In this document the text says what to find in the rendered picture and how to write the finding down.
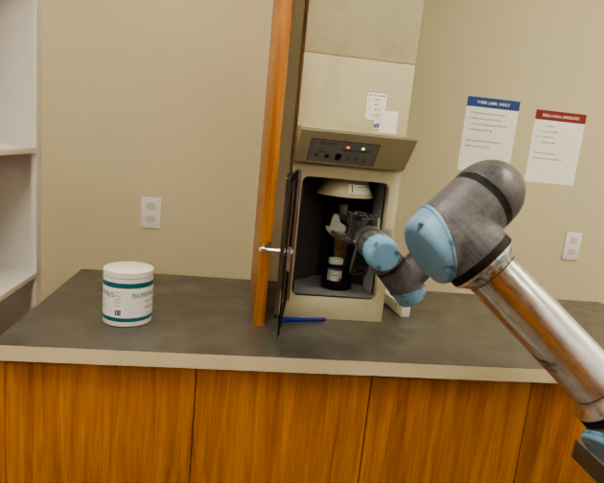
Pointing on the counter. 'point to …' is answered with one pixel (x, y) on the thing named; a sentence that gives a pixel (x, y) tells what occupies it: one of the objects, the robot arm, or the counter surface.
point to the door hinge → (293, 233)
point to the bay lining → (313, 235)
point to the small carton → (385, 122)
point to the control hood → (400, 149)
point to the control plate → (342, 151)
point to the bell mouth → (352, 189)
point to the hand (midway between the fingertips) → (351, 231)
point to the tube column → (363, 29)
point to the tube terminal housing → (346, 119)
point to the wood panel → (273, 111)
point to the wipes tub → (127, 293)
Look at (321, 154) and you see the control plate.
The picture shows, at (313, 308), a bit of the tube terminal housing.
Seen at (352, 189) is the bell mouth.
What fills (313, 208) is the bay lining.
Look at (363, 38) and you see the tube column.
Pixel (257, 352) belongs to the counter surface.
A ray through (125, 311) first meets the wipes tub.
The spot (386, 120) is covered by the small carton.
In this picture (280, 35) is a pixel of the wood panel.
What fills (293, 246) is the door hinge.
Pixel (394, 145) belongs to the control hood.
